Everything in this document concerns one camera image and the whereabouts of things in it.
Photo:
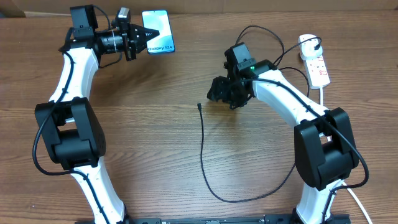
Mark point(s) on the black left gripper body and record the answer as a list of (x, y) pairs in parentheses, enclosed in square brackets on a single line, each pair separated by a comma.
[(129, 47)]

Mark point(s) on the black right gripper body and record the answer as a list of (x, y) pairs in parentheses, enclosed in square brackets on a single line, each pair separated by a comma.
[(230, 91)]

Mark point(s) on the black Galaxy smartphone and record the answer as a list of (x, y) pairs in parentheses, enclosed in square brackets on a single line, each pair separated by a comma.
[(159, 20)]

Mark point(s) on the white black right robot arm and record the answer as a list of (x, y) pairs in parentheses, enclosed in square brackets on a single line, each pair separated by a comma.
[(323, 139)]

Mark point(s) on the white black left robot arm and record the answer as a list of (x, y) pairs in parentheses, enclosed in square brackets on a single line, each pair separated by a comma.
[(70, 139)]

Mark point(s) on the white charger plug adapter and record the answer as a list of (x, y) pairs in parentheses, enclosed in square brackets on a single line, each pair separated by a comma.
[(310, 47)]

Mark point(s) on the white power strip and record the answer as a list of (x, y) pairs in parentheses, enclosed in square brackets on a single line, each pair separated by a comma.
[(317, 73)]

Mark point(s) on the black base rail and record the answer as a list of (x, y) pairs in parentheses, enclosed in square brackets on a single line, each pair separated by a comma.
[(266, 219)]

